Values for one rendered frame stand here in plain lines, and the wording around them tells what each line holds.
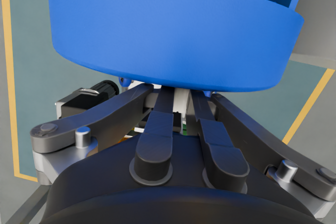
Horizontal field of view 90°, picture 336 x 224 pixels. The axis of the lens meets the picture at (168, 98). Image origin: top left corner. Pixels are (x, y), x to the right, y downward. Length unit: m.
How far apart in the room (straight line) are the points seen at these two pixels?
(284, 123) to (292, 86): 0.33
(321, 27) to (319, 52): 0.07
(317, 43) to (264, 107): 1.07
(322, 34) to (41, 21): 1.67
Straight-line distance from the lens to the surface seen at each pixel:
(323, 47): 0.60
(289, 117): 1.77
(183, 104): 0.16
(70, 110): 0.45
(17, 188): 2.82
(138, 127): 0.35
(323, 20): 0.65
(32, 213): 0.74
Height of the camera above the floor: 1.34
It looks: 69 degrees down
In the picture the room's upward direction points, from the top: 170 degrees counter-clockwise
